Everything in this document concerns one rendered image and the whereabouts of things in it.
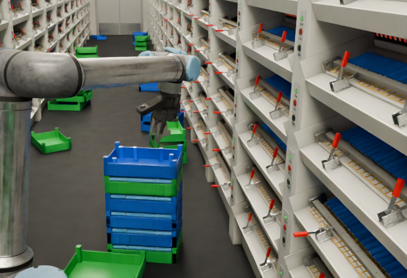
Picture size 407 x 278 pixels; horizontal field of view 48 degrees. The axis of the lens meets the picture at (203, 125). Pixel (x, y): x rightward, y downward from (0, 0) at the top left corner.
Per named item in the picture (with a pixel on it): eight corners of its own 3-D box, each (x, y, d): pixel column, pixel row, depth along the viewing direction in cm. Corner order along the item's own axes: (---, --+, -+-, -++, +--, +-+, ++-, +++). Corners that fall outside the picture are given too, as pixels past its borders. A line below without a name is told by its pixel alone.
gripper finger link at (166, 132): (171, 145, 185) (174, 122, 183) (158, 145, 182) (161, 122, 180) (166, 143, 188) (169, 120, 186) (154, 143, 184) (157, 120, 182)
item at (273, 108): (291, 151, 138) (278, 109, 133) (243, 100, 195) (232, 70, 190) (354, 125, 138) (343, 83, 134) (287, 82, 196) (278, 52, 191)
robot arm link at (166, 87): (166, 83, 173) (154, 75, 180) (163, 95, 175) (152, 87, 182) (186, 84, 178) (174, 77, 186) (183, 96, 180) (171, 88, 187)
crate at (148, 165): (103, 175, 190) (102, 157, 187) (116, 157, 209) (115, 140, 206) (175, 179, 187) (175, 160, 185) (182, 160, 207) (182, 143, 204)
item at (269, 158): (286, 209, 144) (274, 171, 139) (240, 143, 201) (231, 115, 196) (346, 185, 144) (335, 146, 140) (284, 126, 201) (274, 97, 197)
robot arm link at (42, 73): (36, 56, 105) (205, 51, 159) (3, 51, 112) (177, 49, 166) (36, 106, 107) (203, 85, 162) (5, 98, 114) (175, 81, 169)
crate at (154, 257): (108, 260, 202) (106, 243, 199) (119, 235, 221) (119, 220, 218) (175, 264, 199) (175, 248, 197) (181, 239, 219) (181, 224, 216)
